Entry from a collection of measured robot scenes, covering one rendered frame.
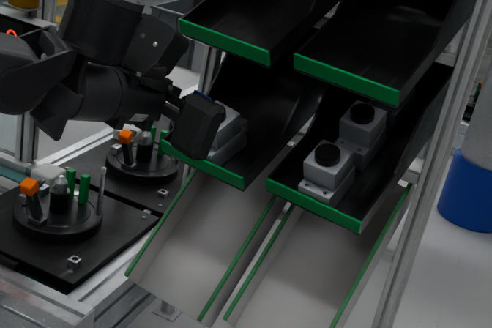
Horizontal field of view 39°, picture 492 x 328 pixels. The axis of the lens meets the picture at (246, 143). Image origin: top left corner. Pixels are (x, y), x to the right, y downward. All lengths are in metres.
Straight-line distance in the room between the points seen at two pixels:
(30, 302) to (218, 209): 0.28
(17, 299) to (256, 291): 0.32
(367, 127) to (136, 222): 0.48
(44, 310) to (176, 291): 0.18
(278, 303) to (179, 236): 0.17
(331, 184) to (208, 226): 0.24
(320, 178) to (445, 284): 0.68
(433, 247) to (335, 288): 0.65
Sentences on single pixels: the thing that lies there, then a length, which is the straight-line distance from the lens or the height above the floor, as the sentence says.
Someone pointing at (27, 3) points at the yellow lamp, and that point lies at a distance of 1.21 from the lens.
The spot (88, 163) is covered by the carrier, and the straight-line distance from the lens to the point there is 1.34.
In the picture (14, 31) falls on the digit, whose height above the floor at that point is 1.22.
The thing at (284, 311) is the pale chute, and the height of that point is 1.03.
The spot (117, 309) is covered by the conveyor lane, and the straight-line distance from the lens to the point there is 1.07.
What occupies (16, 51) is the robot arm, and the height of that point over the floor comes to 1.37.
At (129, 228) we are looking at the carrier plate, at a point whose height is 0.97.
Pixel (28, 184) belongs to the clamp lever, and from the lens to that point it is 1.05.
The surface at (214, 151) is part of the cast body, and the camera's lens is 0.86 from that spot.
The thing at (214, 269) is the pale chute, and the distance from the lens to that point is 0.96.
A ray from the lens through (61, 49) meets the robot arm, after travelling 0.64.
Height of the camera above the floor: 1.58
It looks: 23 degrees down
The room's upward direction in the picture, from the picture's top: 12 degrees clockwise
